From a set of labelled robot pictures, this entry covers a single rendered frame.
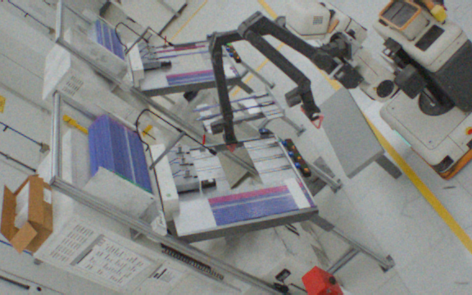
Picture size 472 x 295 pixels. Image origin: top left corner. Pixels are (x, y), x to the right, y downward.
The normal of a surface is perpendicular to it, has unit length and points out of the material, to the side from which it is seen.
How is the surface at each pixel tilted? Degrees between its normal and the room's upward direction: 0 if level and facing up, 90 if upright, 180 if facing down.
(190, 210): 45
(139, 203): 90
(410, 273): 0
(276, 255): 0
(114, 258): 90
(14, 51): 90
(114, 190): 90
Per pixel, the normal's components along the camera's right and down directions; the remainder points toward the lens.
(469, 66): 0.29, 0.53
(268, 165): -0.01, -0.81
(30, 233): -0.28, 0.05
